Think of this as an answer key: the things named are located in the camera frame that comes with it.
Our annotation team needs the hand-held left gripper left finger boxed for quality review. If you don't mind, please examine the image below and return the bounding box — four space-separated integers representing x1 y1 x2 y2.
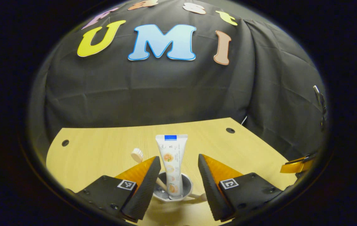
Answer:
72 156 161 222

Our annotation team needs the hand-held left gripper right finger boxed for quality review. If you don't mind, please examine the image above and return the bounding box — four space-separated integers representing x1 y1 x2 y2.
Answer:
198 154 284 222

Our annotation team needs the white cup with wooden handle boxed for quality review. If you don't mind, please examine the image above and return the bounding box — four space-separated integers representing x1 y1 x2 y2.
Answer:
152 171 207 203

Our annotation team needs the wooden toothbrush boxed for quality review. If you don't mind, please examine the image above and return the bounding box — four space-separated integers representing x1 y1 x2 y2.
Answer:
131 148 168 192

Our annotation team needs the white toothpaste tube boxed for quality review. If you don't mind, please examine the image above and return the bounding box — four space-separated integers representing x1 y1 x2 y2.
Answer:
155 134 189 199

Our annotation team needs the light wooden desktop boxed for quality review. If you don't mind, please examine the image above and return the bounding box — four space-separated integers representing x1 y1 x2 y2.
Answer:
46 117 298 226

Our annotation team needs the black backdrop cloth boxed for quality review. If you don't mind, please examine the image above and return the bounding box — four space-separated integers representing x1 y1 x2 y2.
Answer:
28 0 329 160

